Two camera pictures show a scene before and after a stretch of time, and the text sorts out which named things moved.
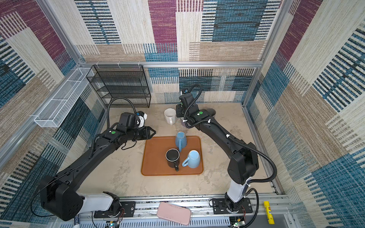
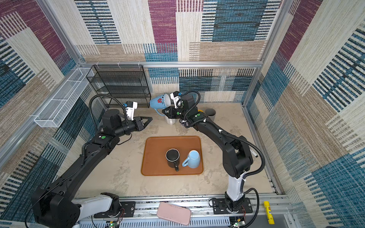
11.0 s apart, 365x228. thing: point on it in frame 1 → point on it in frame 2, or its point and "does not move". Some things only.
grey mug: [211, 111] does not move
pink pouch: [177, 214] does not move
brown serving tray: [154, 159] does not move
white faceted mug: [170, 114] does not move
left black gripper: [147, 135] → [140, 126]
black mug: [172, 157] does not move
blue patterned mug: [181, 140] → [163, 101]
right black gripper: [179, 114] → [170, 114]
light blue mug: [193, 160] does not move
